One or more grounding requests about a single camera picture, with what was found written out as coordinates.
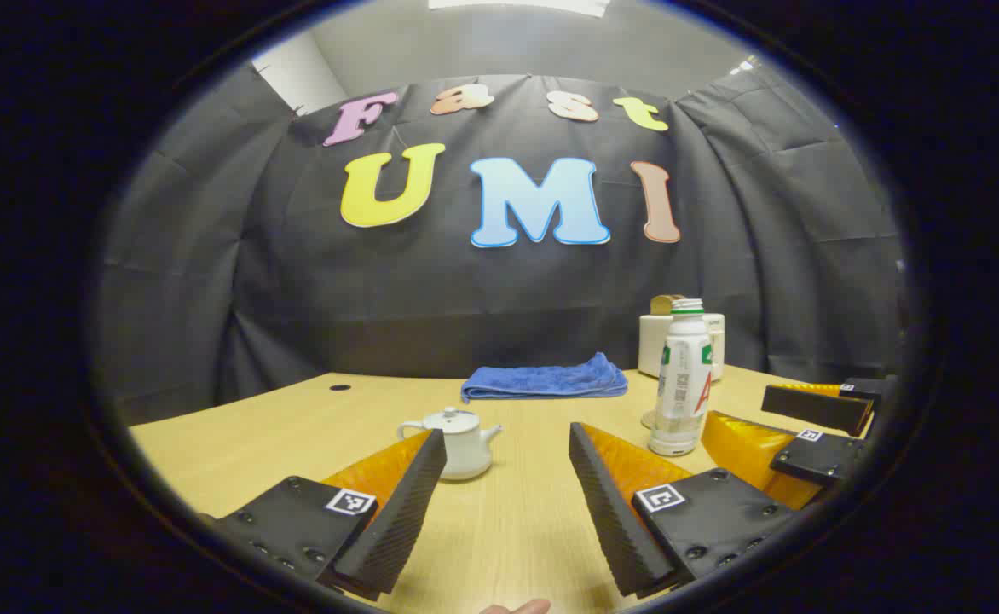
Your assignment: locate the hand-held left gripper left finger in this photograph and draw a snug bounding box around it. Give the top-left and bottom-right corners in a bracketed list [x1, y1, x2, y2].
[201, 429, 448, 602]

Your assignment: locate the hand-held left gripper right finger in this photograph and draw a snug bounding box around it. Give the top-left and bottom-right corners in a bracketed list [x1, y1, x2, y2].
[569, 422, 799, 598]

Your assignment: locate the white teacup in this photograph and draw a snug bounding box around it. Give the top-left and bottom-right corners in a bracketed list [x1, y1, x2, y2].
[396, 418, 503, 482]

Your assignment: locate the white water bottle green label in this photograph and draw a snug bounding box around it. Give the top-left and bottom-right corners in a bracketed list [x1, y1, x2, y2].
[649, 298, 715, 457]

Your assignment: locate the blue folded towel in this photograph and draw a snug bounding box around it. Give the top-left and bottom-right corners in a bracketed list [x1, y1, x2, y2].
[461, 352, 629, 403]

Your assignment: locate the white toaster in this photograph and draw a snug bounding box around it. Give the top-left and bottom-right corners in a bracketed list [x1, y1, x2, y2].
[638, 312, 726, 382]

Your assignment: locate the black backdrop cloth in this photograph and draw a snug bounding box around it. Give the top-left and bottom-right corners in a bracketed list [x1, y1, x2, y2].
[95, 60, 905, 427]

